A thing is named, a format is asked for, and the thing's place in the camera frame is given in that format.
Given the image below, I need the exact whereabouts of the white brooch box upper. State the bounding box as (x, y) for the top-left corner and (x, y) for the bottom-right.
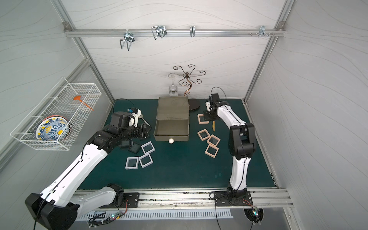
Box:
(141, 141), (155, 154)

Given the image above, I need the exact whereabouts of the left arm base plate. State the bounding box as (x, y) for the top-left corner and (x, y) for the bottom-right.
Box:
(100, 193), (140, 209)

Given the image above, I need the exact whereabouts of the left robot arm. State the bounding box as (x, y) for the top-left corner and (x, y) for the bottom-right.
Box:
(25, 108), (151, 230)

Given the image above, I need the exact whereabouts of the metal double hook middle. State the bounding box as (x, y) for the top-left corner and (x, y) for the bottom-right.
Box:
(151, 25), (167, 40)

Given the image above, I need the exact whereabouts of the metal double hook left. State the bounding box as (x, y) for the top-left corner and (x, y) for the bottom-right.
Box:
(119, 30), (135, 51)

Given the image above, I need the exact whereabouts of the metal hook right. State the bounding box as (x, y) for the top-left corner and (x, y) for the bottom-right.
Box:
(249, 26), (275, 37)

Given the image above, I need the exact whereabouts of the pink brooch box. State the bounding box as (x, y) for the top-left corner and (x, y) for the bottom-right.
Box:
(197, 114), (209, 125)
(197, 129), (211, 141)
(205, 144), (219, 158)
(207, 135), (220, 147)

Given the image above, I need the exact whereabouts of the patterned ceramic plate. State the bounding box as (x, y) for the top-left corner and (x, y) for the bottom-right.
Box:
(35, 116), (70, 141)

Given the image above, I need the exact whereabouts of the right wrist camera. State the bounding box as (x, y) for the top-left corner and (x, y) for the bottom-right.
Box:
(205, 94), (220, 113)

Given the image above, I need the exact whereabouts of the white brooch box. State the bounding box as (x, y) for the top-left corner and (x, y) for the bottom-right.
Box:
(125, 157), (139, 170)
(139, 153), (153, 168)
(141, 141), (155, 154)

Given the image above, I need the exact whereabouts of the ornate metal cup stand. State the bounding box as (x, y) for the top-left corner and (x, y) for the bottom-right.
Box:
(173, 64), (207, 112)

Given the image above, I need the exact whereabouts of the small metal hook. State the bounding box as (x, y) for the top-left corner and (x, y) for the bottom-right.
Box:
(190, 25), (196, 37)

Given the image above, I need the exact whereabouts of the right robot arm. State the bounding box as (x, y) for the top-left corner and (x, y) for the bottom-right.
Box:
(204, 94), (257, 193)

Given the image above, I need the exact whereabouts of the white ventilation grille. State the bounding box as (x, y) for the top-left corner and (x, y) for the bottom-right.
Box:
(77, 209), (233, 221)

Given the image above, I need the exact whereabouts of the metal spoon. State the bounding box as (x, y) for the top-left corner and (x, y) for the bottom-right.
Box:
(139, 114), (151, 127)

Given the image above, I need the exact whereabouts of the clear wine glass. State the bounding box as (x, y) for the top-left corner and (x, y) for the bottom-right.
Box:
(168, 73), (178, 96)

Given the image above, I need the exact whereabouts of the white brooch box lower left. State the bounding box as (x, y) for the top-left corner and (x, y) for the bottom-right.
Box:
(125, 157), (139, 170)

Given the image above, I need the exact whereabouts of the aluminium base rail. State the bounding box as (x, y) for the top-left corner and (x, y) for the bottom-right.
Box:
(54, 188), (294, 209)

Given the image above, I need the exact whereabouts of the white brooch box lower right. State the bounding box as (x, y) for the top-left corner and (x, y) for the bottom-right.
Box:
(139, 153), (153, 168)

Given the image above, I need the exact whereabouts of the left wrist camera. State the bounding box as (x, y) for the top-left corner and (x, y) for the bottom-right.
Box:
(127, 108), (142, 127)

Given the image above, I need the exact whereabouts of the metal double hook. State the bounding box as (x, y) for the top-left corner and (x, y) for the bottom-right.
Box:
(151, 25), (167, 40)
(119, 30), (135, 51)

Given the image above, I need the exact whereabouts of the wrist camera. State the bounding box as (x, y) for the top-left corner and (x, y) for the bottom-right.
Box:
(205, 94), (220, 113)
(127, 108), (142, 127)

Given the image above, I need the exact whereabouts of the orange plastic spatula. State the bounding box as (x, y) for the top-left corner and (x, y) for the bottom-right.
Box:
(73, 95), (93, 111)

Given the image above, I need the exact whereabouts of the aluminium overhead rail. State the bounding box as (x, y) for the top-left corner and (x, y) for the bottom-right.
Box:
(64, 28), (286, 38)

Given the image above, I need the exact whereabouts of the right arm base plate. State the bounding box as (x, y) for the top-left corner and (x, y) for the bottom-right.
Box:
(210, 190), (253, 207)

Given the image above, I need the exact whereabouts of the white wire basket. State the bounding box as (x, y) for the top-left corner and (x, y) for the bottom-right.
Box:
(10, 78), (101, 150)

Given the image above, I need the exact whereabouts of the three-tier drawer organizer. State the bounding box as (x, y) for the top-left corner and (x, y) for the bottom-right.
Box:
(154, 96), (189, 142)

